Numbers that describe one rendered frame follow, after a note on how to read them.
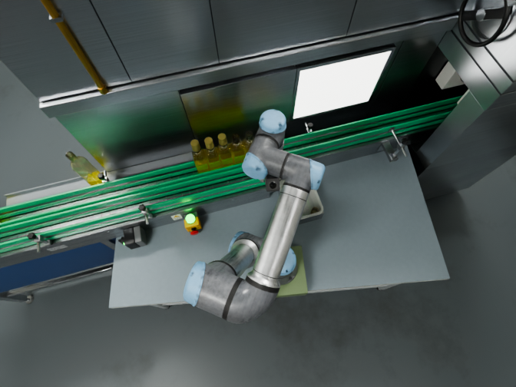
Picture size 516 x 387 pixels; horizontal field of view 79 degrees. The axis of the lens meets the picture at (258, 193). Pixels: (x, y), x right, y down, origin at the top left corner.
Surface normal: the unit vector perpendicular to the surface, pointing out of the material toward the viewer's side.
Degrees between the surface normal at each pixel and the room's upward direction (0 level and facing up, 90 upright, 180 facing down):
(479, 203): 0
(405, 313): 0
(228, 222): 0
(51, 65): 90
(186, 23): 90
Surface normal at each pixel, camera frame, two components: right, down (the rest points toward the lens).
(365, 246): -0.01, -0.40
